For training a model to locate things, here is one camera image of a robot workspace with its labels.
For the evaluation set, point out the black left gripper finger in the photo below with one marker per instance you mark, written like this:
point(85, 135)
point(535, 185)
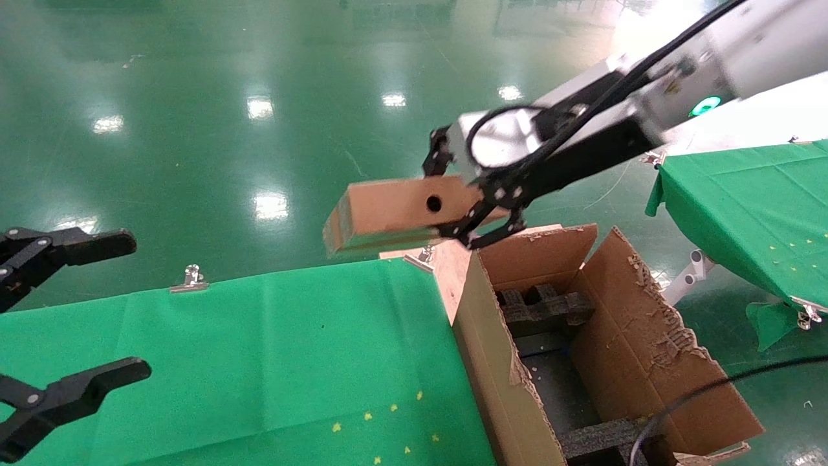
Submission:
point(77, 391)
point(90, 244)

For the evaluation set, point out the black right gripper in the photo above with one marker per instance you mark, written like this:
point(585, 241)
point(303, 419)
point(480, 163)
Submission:
point(582, 155)

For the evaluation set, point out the small brown cardboard box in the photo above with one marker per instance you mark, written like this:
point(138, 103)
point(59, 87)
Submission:
point(388, 207)

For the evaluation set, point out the large open cardboard carton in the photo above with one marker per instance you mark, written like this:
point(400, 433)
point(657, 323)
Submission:
point(647, 349)

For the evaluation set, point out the metal binder clip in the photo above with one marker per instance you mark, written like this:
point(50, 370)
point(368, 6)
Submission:
point(799, 140)
point(807, 312)
point(422, 259)
point(653, 158)
point(191, 281)

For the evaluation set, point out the large green table cloth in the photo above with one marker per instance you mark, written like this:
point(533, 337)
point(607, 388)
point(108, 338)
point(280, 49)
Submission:
point(226, 349)

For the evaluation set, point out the white metal table leg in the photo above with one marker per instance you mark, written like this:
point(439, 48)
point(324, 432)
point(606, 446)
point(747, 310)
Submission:
point(689, 275)

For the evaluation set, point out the green cloth with fold creases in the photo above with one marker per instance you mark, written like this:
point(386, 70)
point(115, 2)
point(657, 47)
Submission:
point(744, 207)

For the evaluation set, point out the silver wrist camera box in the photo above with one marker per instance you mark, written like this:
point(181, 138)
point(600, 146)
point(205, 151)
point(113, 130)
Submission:
point(504, 139)

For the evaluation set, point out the grey camera mounting bracket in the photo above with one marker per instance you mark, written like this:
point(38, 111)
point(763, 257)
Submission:
point(582, 84)

